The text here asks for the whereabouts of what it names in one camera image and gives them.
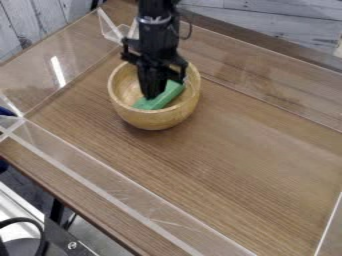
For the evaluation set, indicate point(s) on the light wooden bowl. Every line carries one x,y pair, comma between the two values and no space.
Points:
125,93

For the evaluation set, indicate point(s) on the black chair armrest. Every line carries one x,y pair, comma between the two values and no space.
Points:
22,237

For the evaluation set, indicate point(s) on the black table leg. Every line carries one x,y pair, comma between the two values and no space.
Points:
57,211

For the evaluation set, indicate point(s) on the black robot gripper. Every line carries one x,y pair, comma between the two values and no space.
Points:
154,53

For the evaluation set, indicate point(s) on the clear acrylic corner bracket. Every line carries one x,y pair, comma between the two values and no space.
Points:
117,32

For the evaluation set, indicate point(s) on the green rectangular block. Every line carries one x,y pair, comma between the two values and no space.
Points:
174,89

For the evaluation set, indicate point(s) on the clear acrylic enclosure wall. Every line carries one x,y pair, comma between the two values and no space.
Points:
240,182

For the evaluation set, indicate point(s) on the blue object at left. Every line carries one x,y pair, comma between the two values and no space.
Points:
6,112

